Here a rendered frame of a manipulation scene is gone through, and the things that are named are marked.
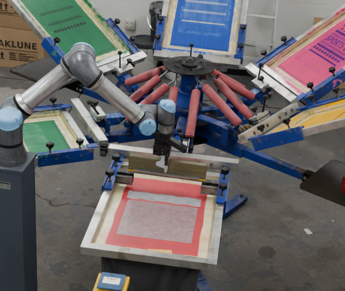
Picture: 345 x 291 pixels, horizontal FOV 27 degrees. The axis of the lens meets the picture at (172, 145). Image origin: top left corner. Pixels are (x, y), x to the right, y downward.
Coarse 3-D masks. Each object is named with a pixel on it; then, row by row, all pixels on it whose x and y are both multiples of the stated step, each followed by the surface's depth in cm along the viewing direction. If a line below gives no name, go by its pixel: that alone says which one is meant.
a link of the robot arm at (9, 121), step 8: (0, 112) 318; (8, 112) 318; (16, 112) 319; (0, 120) 314; (8, 120) 314; (16, 120) 316; (0, 128) 315; (8, 128) 315; (16, 128) 316; (0, 136) 317; (8, 136) 316; (16, 136) 318; (8, 144) 318; (16, 144) 320
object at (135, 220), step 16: (128, 192) 356; (160, 192) 358; (128, 208) 343; (144, 208) 344; (160, 208) 345; (112, 224) 330; (128, 224) 331; (144, 224) 332; (112, 240) 319; (128, 240) 320; (144, 240) 321
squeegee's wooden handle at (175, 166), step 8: (136, 160) 351; (144, 160) 350; (152, 160) 349; (168, 160) 349; (176, 160) 350; (128, 168) 353; (136, 168) 353; (144, 168) 352; (152, 168) 351; (160, 168) 351; (168, 168) 350; (176, 168) 350; (184, 168) 349; (192, 168) 349; (200, 168) 348; (200, 176) 350
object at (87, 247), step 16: (208, 176) 370; (112, 192) 355; (96, 208) 335; (96, 224) 323; (112, 256) 308; (128, 256) 307; (144, 256) 306; (160, 256) 305; (176, 256) 306; (192, 256) 307
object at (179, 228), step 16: (176, 192) 359; (192, 192) 360; (176, 208) 346; (192, 208) 347; (160, 224) 333; (176, 224) 334; (192, 224) 335; (160, 240) 322; (176, 240) 322; (192, 240) 323
